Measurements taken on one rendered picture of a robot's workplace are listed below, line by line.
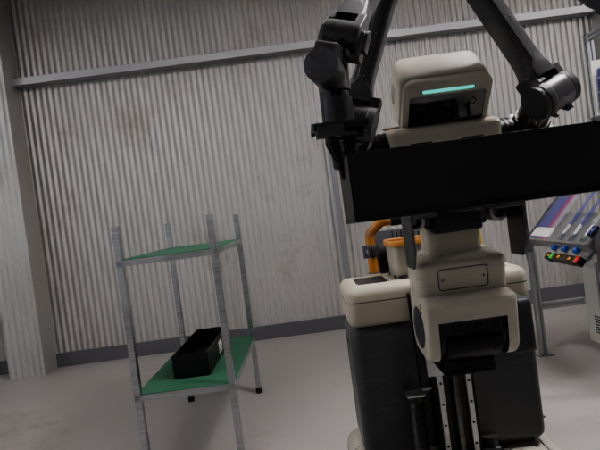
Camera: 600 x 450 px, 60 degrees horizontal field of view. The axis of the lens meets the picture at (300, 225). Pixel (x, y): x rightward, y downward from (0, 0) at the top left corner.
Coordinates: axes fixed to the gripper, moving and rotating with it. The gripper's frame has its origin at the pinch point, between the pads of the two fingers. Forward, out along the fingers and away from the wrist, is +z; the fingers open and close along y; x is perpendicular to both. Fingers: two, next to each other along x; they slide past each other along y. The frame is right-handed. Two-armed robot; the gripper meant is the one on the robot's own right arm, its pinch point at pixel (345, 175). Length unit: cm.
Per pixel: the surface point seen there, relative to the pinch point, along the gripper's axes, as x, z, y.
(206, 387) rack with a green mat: 136, 73, -59
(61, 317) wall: 361, 61, -227
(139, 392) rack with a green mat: 136, 72, -88
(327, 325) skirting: 362, 98, 4
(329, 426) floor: 161, 107, -7
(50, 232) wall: 360, -14, -226
